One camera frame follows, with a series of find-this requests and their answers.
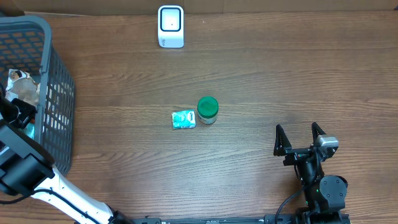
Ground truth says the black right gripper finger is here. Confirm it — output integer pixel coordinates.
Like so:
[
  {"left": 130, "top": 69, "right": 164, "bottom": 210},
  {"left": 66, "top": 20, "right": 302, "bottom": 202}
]
[
  {"left": 274, "top": 124, "right": 292, "bottom": 156},
  {"left": 312, "top": 122, "right": 326, "bottom": 146}
]

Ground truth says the brown pastry bag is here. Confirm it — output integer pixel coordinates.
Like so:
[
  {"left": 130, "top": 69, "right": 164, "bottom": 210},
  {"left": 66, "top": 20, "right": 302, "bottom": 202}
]
[{"left": 6, "top": 68, "right": 40, "bottom": 106}]

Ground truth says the green lid jar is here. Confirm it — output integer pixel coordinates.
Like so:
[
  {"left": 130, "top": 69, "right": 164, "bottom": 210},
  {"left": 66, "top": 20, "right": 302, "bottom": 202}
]
[{"left": 197, "top": 96, "right": 219, "bottom": 124}]

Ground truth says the small teal tissue pack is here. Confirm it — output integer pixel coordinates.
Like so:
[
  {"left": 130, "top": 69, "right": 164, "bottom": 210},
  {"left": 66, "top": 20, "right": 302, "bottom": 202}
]
[{"left": 172, "top": 110, "right": 196, "bottom": 129}]

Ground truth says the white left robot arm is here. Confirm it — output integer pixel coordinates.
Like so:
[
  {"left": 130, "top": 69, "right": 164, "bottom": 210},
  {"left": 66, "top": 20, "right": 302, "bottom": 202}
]
[{"left": 1, "top": 96, "right": 132, "bottom": 223}]

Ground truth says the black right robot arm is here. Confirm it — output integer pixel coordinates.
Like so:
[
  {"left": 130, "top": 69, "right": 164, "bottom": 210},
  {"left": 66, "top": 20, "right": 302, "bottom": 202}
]
[{"left": 274, "top": 122, "right": 351, "bottom": 224}]

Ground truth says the white barcode scanner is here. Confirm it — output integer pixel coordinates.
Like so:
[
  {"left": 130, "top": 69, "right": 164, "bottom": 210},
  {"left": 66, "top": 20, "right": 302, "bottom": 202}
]
[{"left": 157, "top": 5, "right": 184, "bottom": 49}]

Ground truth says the grey plastic mesh basket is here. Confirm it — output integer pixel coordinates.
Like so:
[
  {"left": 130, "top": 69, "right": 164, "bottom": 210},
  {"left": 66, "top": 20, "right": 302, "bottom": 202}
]
[{"left": 1, "top": 16, "right": 75, "bottom": 175}]

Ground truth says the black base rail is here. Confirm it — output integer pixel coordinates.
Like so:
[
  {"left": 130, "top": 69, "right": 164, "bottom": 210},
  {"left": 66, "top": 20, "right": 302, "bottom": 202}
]
[{"left": 130, "top": 213, "right": 351, "bottom": 224}]

